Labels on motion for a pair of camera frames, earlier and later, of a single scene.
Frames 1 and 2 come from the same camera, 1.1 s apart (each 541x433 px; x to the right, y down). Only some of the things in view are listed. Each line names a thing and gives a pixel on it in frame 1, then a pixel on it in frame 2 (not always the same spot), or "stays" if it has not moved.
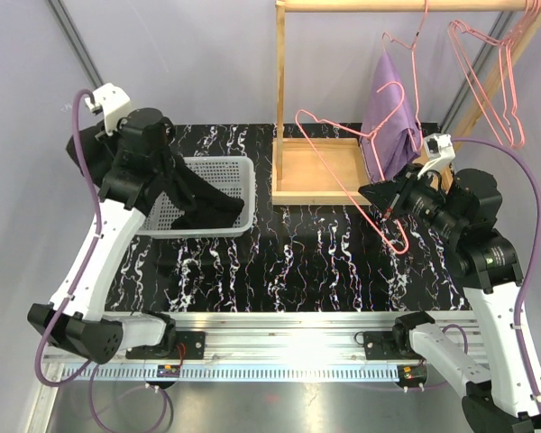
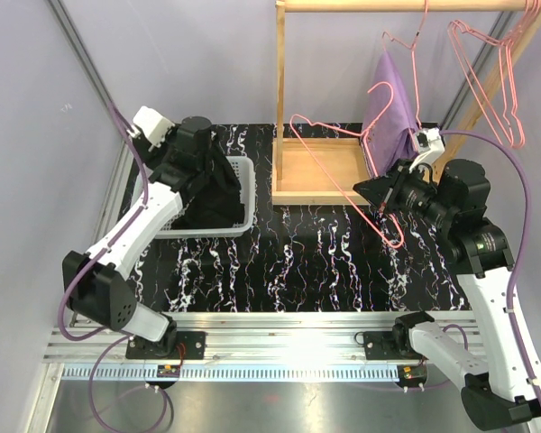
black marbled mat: [296, 257] stays
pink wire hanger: [378, 159] → [367, 157]
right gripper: [390, 198] stays
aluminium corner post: [77, 43] stays
